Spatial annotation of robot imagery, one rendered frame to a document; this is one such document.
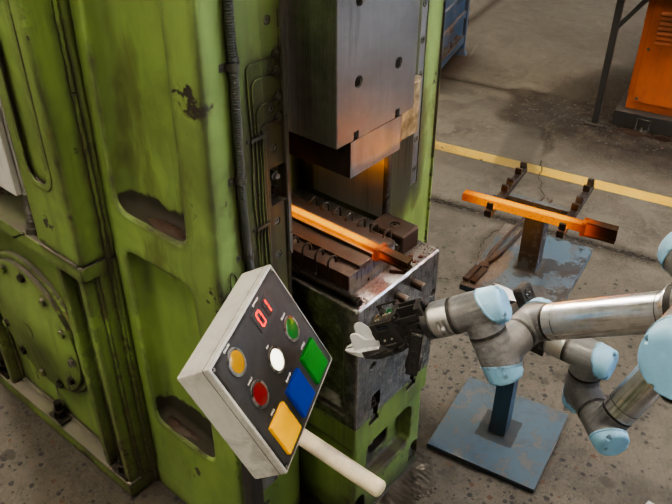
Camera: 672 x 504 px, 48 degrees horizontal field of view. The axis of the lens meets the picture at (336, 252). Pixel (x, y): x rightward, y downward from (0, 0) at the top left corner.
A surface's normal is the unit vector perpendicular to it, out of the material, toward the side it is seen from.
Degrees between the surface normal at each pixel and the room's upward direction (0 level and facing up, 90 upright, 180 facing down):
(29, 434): 0
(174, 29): 89
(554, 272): 0
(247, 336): 60
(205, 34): 90
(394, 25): 90
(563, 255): 0
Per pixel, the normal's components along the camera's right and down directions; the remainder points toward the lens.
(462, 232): 0.00, -0.82
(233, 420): -0.26, 0.55
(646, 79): -0.48, 0.50
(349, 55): 0.76, 0.37
